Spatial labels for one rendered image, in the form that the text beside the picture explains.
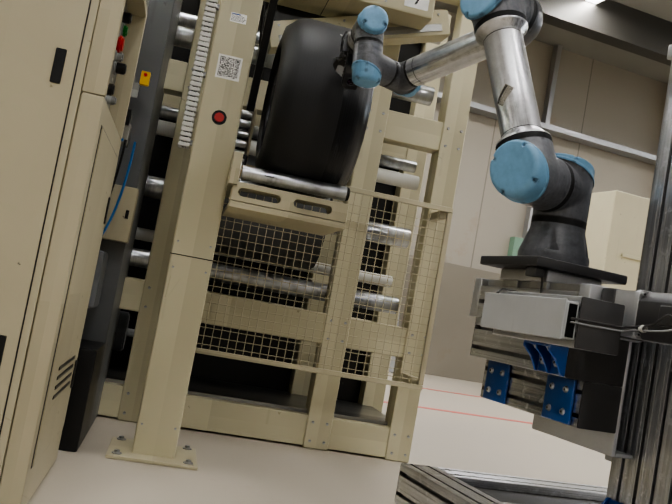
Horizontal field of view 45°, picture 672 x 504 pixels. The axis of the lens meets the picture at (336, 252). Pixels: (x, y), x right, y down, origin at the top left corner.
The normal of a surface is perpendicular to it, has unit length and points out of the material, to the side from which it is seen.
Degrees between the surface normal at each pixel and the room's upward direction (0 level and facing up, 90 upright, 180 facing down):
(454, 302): 90
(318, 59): 73
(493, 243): 90
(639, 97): 90
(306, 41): 61
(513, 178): 97
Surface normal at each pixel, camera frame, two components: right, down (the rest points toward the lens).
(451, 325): 0.34, 0.00
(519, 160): -0.69, -0.05
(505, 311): -0.92, -0.19
